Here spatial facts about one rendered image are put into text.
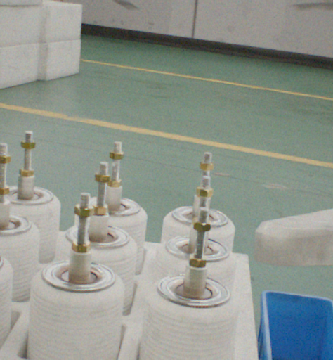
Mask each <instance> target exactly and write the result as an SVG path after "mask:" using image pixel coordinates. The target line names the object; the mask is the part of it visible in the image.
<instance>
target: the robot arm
mask: <svg viewBox="0 0 333 360"><path fill-rule="evenodd" d="M254 259H255V260H256V261H258V262H263V263H267V264H272V265H277V266H323V265H333V209H332V210H325V211H319V212H312V213H308V214H300V215H296V216H292V217H284V218H280V219H271V220H269V221H265V222H262V223H261V225H260V226H258V228H257V229H256V230H255V240H254Z"/></svg>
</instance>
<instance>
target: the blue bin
mask: <svg viewBox="0 0 333 360"><path fill-rule="evenodd" d="M257 342H258V344H257V354H258V360H333V300H331V299H329V298H325V297H316V296H311V295H300V294H294V293H288V292H278V291H272V290H267V291H264V292H262V293H261V317H260V322H259V331H258V336H257Z"/></svg>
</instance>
